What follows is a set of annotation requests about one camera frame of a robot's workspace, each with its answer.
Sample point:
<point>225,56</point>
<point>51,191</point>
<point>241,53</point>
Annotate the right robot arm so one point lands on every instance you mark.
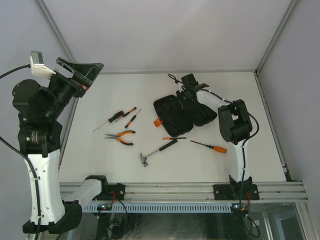
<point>236,124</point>

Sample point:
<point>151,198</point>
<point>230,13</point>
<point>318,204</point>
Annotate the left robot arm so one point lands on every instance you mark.
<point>39,140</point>

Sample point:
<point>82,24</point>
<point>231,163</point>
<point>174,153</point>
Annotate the black handle nut driver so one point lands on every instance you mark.
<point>110,120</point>

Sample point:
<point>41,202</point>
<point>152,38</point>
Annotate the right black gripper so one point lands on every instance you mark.
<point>184,104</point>

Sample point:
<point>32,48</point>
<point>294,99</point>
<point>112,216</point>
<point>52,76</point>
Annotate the small precision screwdriver lower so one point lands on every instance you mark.
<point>131,120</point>

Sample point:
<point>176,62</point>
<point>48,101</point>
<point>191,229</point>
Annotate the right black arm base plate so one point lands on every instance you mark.
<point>224,192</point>

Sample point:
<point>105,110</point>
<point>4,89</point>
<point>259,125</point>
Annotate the aluminium front rail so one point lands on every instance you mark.
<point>264,192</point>

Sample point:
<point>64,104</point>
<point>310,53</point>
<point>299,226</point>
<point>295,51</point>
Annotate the orange handle screwdriver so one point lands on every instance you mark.
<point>214,148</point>

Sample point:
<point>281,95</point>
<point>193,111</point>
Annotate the small precision screwdriver upper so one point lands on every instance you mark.
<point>130,111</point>

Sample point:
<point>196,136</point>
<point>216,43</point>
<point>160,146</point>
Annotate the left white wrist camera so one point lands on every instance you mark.
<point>38,67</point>

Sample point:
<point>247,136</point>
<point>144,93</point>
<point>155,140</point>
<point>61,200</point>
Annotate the black plastic tool case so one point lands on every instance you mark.
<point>177,120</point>

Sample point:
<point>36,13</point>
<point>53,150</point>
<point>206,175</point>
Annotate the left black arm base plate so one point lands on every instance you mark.
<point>112,190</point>

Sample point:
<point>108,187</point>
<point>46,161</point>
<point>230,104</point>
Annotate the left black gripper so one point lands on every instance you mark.
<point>86,73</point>

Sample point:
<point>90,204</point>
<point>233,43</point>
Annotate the small precision screwdriver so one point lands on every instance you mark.
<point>131,120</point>
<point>130,111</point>

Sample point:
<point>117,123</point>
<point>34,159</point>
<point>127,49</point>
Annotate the black handle claw hammer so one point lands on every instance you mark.
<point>144,159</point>

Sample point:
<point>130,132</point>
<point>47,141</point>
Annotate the blue slotted cable duct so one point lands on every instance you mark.
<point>146,208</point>

